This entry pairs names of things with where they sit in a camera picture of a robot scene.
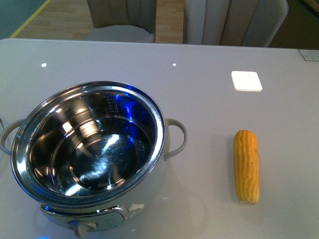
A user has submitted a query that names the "yellow corn cob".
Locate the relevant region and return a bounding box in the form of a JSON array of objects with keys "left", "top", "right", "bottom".
[{"left": 233, "top": 130, "right": 260, "bottom": 205}]

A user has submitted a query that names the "beige chair left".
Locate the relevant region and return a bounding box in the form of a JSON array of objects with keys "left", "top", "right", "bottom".
[{"left": 85, "top": 0, "right": 157, "bottom": 43}]

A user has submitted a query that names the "beige chair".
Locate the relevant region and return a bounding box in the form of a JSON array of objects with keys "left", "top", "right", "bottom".
[
  {"left": 183, "top": 0, "right": 289, "bottom": 47},
  {"left": 85, "top": 0, "right": 157, "bottom": 43}
]

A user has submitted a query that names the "beige chair right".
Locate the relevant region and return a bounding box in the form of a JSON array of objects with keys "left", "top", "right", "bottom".
[{"left": 183, "top": 0, "right": 289, "bottom": 47}]

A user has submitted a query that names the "label sticker on table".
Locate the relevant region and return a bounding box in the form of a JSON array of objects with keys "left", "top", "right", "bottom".
[{"left": 299, "top": 49, "right": 319, "bottom": 61}]

